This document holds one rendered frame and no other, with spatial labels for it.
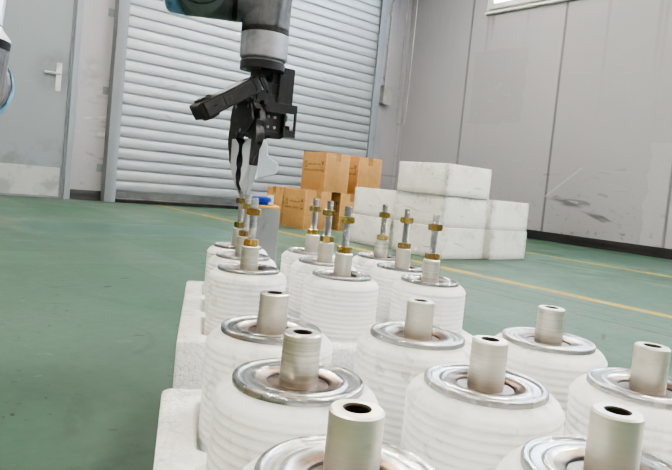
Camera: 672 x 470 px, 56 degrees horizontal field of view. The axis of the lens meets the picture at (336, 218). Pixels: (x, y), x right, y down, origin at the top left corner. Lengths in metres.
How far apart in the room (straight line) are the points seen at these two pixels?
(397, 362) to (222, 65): 6.18
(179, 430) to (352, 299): 0.33
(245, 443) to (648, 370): 0.26
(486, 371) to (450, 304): 0.41
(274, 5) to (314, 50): 6.22
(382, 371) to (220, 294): 0.32
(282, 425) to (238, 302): 0.42
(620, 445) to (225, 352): 0.26
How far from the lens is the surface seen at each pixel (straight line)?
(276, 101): 1.02
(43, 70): 6.02
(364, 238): 4.02
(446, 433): 0.38
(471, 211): 3.76
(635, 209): 6.24
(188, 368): 0.73
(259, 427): 0.34
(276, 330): 0.47
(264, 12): 1.01
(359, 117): 7.59
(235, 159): 1.02
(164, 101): 6.29
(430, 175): 3.65
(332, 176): 4.81
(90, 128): 6.10
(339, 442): 0.25
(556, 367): 0.53
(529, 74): 7.02
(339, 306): 0.76
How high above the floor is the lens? 0.37
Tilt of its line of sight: 3 degrees down
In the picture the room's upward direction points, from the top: 6 degrees clockwise
